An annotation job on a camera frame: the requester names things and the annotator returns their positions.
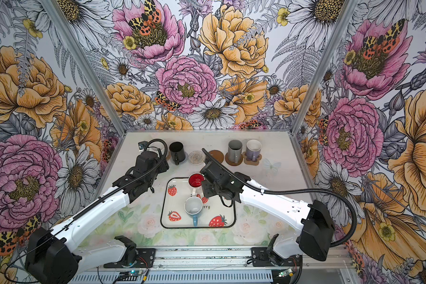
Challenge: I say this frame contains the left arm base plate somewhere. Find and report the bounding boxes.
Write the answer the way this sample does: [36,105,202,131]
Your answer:
[103,248,156,269]

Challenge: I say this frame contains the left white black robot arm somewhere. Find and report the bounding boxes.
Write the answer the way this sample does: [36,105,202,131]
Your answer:
[25,138,169,284]

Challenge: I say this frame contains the paw shaped wooden coaster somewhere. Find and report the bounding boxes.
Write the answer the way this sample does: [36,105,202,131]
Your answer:
[242,152,262,166]

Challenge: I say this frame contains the strawberry print serving tray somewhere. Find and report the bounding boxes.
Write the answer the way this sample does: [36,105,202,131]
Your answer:
[160,177,236,229]

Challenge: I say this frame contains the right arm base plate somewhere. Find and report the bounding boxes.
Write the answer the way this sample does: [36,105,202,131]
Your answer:
[249,247,301,267]

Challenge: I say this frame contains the black mug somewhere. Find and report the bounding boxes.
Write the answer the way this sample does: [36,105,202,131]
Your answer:
[169,142,186,165]

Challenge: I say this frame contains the red inside white mug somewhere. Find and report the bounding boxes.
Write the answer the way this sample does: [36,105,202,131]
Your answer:
[188,173,205,196]

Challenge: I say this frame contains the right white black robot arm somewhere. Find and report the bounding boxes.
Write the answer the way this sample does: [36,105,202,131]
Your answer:
[200,149,358,266]

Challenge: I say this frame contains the blue handled white mug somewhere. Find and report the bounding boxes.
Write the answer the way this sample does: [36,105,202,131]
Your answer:
[184,196,203,227]

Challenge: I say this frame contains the scratched dark wooden round coaster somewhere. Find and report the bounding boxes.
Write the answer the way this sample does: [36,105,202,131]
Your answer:
[209,150,224,163]

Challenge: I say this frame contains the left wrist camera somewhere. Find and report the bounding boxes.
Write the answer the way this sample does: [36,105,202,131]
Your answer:
[138,141,148,150]

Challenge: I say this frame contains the multicolour woven round coaster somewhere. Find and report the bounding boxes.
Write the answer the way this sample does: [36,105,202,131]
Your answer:
[188,151,205,165]

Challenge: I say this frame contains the grey mug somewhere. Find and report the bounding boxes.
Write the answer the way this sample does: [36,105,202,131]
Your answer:
[227,140,243,164]

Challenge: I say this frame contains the grey woven round coaster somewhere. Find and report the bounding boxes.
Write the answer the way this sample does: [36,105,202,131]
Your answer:
[178,151,188,164]

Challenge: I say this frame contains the lavender mug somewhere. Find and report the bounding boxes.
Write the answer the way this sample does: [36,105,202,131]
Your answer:
[246,139,262,162]

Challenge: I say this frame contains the aluminium front rail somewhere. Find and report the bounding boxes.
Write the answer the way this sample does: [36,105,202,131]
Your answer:
[85,246,353,271]

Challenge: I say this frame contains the plain wooden round coaster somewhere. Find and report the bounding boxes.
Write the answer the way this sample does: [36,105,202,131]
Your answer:
[224,152,244,167]

